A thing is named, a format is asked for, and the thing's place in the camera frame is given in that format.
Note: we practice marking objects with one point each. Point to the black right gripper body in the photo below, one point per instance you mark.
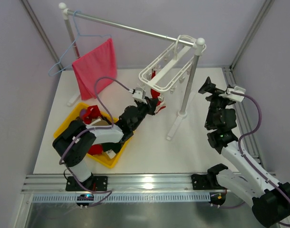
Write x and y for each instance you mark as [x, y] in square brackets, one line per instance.
[216, 92]

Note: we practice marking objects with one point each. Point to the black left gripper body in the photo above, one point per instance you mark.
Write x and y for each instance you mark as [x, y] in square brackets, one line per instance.
[149, 105]

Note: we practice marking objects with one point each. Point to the red snowflake christmas sock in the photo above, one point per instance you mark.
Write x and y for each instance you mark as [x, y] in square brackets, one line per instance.
[160, 104]

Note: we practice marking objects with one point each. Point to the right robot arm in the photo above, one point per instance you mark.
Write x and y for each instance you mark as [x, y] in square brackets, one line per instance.
[268, 198]

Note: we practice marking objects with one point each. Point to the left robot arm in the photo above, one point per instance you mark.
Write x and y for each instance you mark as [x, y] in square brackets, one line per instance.
[75, 141]

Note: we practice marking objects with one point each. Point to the white sock clip hanger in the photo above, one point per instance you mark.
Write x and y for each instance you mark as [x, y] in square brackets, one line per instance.
[182, 45]

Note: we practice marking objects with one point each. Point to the red sock in bin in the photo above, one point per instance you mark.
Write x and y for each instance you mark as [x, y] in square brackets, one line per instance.
[90, 114]

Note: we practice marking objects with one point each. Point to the pink towel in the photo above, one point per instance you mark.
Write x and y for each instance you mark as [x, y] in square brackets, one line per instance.
[99, 62]

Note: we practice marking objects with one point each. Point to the yellow plastic bin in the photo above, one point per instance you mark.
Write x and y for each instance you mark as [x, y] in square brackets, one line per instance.
[72, 116]

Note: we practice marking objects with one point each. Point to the red white snowman sock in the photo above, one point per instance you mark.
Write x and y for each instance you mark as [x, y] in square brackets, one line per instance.
[104, 150]

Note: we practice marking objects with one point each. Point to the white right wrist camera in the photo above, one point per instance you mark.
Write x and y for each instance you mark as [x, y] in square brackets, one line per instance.
[235, 93]

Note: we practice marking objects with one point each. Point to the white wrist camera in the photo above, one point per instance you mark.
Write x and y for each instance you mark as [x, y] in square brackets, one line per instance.
[138, 95]
[235, 93]

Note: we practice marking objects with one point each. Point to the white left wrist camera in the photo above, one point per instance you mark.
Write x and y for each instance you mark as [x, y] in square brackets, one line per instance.
[138, 95]

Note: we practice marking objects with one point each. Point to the aluminium mounting rail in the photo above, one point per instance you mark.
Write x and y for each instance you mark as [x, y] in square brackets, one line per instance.
[115, 182]

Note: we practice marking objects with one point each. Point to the slotted cable duct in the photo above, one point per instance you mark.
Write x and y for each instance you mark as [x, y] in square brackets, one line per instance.
[123, 197]

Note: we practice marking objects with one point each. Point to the blue wire hanger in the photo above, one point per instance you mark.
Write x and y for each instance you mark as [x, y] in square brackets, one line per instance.
[73, 45]

